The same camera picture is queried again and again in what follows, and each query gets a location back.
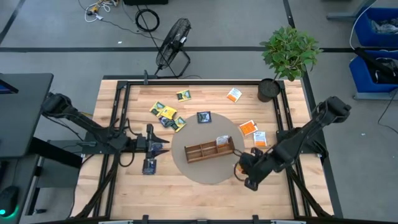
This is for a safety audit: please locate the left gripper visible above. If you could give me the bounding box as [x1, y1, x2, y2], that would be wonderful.
[135, 123, 170, 160]

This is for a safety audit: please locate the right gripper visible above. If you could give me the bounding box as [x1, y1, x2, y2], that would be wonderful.
[239, 147, 285, 191]

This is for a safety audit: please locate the lemon lime tea packet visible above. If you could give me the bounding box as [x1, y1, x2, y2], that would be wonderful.
[160, 105, 178, 120]
[149, 101, 166, 118]
[170, 116, 188, 133]
[176, 89, 192, 103]

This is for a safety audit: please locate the wooden tea organizer box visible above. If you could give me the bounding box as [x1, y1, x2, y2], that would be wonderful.
[183, 136, 236, 164]

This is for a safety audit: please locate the round grey mat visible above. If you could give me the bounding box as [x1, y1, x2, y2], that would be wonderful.
[170, 112, 246, 185]

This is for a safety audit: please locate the black floor fan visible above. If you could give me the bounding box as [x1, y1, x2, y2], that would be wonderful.
[154, 17, 192, 80]

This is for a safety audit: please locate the potted green plant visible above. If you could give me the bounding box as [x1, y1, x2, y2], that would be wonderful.
[257, 25, 323, 103]

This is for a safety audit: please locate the black desk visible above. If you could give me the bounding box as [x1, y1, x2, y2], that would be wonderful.
[0, 72, 55, 159]

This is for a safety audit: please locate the blue storage bin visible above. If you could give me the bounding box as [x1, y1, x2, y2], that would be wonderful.
[348, 49, 398, 94]
[354, 6, 398, 48]

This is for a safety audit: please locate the black computer mouse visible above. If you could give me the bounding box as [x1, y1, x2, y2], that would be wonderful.
[0, 185, 20, 218]

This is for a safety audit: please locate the laptop with blue screen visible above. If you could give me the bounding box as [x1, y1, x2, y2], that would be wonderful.
[0, 78, 19, 95]

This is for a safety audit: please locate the black aluminium table frame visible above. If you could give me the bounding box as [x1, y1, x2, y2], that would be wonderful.
[70, 74, 345, 224]

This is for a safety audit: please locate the coiled black cable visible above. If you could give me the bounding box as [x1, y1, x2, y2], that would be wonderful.
[134, 7, 161, 33]

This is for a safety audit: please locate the white yellow cable bundle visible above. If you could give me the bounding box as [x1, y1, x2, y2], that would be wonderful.
[77, 0, 121, 23]

